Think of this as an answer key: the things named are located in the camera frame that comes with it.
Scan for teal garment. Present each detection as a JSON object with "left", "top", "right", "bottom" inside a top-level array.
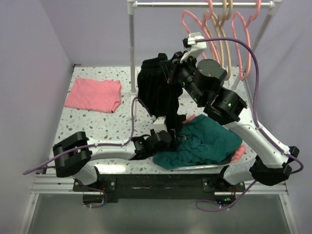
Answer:
[{"left": 152, "top": 115, "right": 243, "bottom": 170}]

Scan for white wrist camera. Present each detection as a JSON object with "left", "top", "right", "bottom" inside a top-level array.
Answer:
[
  {"left": 152, "top": 117, "right": 167, "bottom": 133},
  {"left": 180, "top": 32, "right": 207, "bottom": 63}
]

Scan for pink folded shirt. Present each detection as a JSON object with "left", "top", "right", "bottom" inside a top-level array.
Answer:
[{"left": 64, "top": 78, "right": 121, "bottom": 113}]

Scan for black shorts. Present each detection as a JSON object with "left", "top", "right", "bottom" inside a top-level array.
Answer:
[{"left": 137, "top": 53, "right": 186, "bottom": 133}]

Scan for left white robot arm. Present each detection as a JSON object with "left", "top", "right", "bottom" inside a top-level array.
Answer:
[{"left": 53, "top": 130, "right": 178, "bottom": 191}]

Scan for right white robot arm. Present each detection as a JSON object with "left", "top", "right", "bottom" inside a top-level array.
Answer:
[{"left": 160, "top": 52, "right": 299, "bottom": 192}]

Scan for beige wooden hanger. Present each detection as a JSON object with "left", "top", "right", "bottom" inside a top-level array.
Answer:
[
  {"left": 205, "top": 0, "right": 233, "bottom": 81},
  {"left": 215, "top": 0, "right": 234, "bottom": 74}
]

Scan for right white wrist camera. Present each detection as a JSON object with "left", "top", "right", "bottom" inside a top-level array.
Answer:
[{"left": 180, "top": 32, "right": 207, "bottom": 63}]

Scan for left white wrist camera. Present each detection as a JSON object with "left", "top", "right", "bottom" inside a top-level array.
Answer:
[{"left": 152, "top": 117, "right": 167, "bottom": 133}]

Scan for white clothes rack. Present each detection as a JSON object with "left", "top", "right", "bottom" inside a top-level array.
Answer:
[{"left": 127, "top": 0, "right": 282, "bottom": 96}]

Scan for pink garment in tray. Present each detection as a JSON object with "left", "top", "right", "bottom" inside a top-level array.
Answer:
[{"left": 182, "top": 115, "right": 246, "bottom": 163}]

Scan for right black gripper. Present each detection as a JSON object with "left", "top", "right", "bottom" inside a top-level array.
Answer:
[{"left": 161, "top": 49, "right": 205, "bottom": 105}]

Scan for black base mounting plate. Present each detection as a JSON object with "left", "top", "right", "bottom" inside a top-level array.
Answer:
[{"left": 73, "top": 174, "right": 246, "bottom": 205}]

